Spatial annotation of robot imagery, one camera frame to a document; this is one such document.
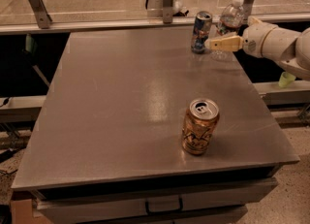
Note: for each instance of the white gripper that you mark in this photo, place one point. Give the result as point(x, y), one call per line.
point(252, 39)

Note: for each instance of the clear plastic water bottle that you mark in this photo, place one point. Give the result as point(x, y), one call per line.
point(230, 19)

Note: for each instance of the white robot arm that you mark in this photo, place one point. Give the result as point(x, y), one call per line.
point(289, 49)

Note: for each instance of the blue redbull can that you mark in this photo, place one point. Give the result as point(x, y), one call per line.
point(202, 25)

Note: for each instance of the orange beverage can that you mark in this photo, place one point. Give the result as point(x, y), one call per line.
point(199, 123)

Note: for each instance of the horizontal metal rail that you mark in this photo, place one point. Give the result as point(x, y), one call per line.
point(85, 26)

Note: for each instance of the middle metal rail bracket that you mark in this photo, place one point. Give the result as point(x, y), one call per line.
point(167, 0)

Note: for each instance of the grey drawer with handle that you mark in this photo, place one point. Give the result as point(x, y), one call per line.
point(221, 203)

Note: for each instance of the left metal rail bracket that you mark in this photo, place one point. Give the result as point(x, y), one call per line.
point(40, 12)

